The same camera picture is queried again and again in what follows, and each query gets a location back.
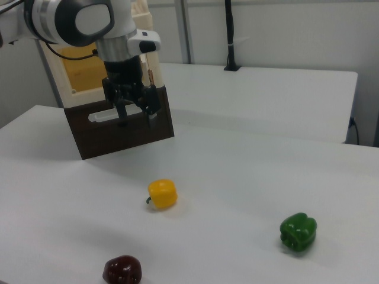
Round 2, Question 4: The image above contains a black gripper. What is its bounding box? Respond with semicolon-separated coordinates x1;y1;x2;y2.
102;56;161;130

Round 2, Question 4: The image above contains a cream cabinet door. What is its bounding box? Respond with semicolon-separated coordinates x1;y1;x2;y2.
141;28;165;90

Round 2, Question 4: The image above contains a cream plastic cabinet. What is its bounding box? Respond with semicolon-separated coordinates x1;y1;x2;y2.
37;0;165;109

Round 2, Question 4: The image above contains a dark brown wooden box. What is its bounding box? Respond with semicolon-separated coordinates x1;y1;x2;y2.
63;85;175;161

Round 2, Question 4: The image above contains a yellow bell pepper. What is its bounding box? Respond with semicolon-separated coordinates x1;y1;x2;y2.
144;178;178;209

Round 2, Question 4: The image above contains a black pole with clamp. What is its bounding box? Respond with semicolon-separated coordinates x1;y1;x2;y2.
223;0;242;72

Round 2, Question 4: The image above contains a dark red bell pepper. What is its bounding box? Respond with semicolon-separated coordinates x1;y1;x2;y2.
102;254;143;284

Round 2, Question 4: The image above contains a green bell pepper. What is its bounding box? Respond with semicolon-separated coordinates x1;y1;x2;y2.
279;212;318;253

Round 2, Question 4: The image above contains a white drawer handle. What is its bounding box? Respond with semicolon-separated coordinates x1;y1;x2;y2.
88;106;142;123

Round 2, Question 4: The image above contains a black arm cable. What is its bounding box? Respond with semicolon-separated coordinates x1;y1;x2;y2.
43;41;99;61

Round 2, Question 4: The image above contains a black table cable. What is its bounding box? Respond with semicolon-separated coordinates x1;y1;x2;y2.
349;116;361;146

